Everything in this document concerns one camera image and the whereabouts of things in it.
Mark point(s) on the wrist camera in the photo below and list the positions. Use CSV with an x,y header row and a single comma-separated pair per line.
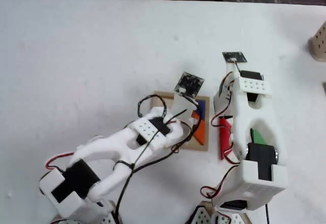
x,y
189,82
234,57

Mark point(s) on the square wooden tray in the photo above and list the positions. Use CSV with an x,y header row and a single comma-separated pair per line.
x,y
201,146

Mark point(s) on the blue tangram piece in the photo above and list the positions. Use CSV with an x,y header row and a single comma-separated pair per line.
x,y
201,105

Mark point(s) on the red tangram piece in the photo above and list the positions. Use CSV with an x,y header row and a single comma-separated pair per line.
x,y
225,137

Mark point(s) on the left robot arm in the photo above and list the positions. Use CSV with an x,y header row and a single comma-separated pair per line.
x,y
109,142

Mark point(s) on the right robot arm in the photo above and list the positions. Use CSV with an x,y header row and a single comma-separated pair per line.
x,y
254,112

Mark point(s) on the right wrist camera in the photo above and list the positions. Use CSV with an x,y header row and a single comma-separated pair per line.
x,y
234,57

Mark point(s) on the beige holed stand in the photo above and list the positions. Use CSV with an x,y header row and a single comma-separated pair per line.
x,y
319,44

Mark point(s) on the orange tangram piece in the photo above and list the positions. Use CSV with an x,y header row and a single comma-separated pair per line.
x,y
202,129

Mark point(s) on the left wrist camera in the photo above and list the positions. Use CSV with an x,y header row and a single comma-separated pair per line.
x,y
189,82

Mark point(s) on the green tangram piece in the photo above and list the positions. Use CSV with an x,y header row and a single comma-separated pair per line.
x,y
257,136

